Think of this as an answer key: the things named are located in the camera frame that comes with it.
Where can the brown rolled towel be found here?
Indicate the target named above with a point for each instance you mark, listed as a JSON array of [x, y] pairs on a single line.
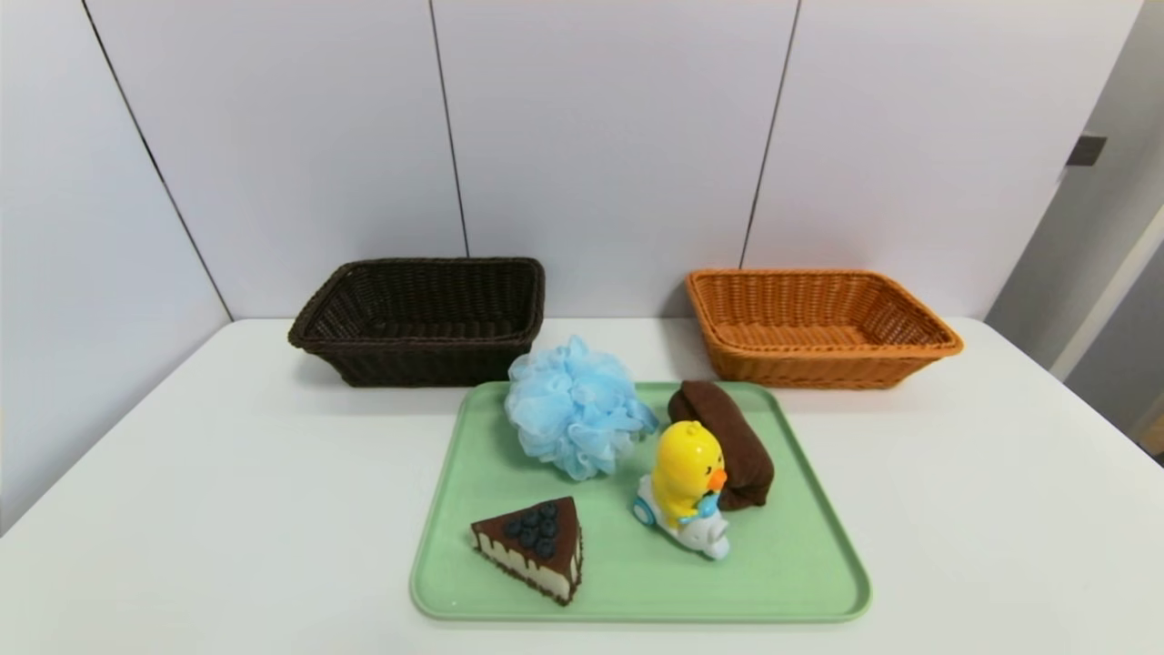
[[741, 446]]

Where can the orange wicker basket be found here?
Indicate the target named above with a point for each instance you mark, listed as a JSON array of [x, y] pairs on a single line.
[[818, 364]]

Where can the light green plastic tray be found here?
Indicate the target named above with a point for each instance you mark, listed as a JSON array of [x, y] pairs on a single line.
[[637, 582]]

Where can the dark grey wall plate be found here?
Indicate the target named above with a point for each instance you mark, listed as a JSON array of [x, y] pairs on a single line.
[[1087, 150]]

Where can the light blue mesh bath loofah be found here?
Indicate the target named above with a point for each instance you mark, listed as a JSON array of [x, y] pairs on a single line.
[[573, 409]]

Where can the chocolate blueberry cake slice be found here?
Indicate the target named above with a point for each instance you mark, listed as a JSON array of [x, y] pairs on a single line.
[[536, 546]]

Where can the dark brown wicker basket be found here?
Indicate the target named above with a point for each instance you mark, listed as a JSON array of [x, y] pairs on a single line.
[[418, 359]]

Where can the yellow duck scooter toy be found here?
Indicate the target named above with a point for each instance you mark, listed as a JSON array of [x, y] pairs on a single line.
[[687, 464]]

